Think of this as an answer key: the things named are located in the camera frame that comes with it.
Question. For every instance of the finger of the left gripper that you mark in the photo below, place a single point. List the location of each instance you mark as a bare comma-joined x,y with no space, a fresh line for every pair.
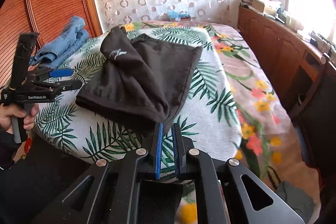
68,85

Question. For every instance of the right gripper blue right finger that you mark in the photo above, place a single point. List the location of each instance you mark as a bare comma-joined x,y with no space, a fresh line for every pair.
178,150

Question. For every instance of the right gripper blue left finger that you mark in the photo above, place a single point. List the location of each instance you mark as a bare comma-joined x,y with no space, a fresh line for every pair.
156,150

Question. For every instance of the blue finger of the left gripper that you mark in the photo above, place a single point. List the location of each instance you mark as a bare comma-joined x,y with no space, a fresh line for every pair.
59,73

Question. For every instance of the black pants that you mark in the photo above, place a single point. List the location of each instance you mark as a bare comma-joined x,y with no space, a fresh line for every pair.
143,81

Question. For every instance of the person's left hand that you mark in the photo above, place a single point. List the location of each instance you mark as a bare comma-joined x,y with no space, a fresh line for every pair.
14,110

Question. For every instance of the folded blue jeans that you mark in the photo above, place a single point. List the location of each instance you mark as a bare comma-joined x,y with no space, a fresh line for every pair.
71,38

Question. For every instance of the brown louvered wardrobe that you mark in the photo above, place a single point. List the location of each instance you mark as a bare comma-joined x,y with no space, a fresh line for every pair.
45,17

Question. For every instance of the floral bed sheet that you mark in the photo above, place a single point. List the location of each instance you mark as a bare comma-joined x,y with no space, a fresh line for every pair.
257,108

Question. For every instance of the blue item cardboard box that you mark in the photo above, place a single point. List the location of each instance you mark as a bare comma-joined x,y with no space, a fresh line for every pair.
178,16

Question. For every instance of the long wooden cabinet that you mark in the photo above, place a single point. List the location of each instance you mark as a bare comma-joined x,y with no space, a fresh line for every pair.
303,79

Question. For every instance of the cardboard box on cabinet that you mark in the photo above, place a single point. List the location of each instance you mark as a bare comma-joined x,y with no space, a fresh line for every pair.
269,7

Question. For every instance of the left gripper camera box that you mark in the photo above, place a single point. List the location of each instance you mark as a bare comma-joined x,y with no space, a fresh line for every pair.
24,50

